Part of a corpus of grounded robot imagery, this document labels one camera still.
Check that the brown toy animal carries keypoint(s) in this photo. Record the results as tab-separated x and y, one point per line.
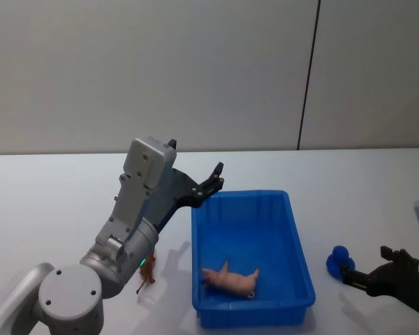
148	274

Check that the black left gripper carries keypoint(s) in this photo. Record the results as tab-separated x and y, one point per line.
176	192

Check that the blue plastic bin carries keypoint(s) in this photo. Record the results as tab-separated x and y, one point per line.
251	227

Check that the blue toy figure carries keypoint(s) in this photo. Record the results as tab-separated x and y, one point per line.
337	261

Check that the pink toy pig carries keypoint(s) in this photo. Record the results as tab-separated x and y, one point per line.
230	281

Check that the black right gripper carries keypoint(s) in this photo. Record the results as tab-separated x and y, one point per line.
398	279

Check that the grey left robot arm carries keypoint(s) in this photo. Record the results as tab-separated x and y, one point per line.
132	195

